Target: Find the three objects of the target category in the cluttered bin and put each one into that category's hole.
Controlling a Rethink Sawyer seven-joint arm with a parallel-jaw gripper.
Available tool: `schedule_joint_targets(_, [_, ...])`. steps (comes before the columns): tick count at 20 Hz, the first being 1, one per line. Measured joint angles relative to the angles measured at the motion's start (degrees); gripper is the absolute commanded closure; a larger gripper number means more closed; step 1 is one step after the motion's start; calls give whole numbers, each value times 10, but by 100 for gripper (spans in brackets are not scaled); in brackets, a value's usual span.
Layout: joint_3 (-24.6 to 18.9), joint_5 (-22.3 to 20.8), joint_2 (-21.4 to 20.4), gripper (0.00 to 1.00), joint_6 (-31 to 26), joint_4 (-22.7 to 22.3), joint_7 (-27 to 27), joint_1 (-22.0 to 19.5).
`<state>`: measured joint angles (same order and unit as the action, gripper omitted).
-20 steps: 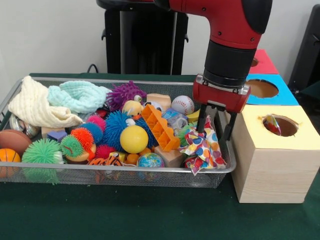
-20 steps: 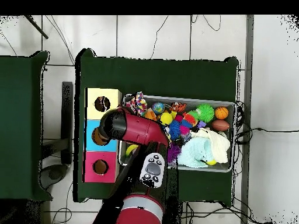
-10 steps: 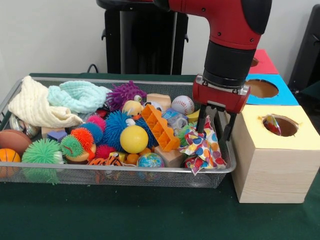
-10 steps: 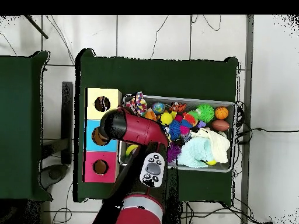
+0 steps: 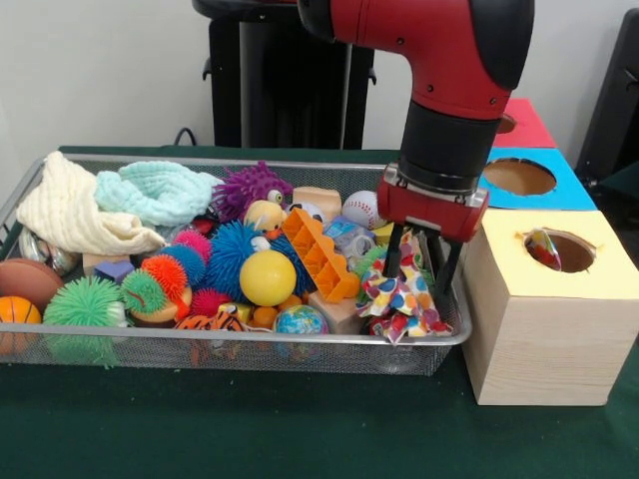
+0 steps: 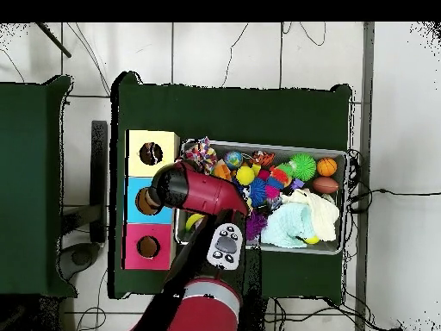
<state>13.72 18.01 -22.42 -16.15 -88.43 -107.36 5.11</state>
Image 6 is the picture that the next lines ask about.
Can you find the wooden three-hole box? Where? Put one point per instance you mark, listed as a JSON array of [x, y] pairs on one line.
[[137, 213]]

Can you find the dark green tablecloth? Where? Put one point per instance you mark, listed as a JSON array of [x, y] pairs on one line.
[[27, 207], [241, 113]]

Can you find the yellow ball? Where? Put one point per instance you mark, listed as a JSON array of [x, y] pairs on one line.
[[245, 176]]

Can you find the small orange basketball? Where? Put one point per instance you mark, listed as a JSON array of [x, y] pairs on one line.
[[326, 167]]

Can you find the green spiky ball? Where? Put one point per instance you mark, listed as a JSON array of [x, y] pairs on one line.
[[302, 166]]

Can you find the black panel stand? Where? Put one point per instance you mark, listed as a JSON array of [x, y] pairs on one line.
[[99, 172]]

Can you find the brown toy football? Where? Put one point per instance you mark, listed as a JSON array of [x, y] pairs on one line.
[[325, 185]]

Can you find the globe print ball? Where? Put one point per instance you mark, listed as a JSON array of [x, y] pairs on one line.
[[233, 160]]

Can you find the black rod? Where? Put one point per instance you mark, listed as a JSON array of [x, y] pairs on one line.
[[53, 39]]

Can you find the gray rounded stand base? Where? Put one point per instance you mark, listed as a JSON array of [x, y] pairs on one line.
[[81, 257]]

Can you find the silver mesh bin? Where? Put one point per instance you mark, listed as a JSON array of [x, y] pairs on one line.
[[303, 150]]

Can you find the purple spiky toy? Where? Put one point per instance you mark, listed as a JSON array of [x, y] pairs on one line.
[[256, 224]]

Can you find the mint knitted cloth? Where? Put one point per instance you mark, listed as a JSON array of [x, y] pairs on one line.
[[284, 227]]

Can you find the cream knitted cloth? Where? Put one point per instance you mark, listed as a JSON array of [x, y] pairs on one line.
[[324, 213]]

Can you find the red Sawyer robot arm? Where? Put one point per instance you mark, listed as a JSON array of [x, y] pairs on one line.
[[206, 193]]

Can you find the orange plastic block tray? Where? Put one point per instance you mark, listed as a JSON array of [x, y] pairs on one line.
[[222, 171]]

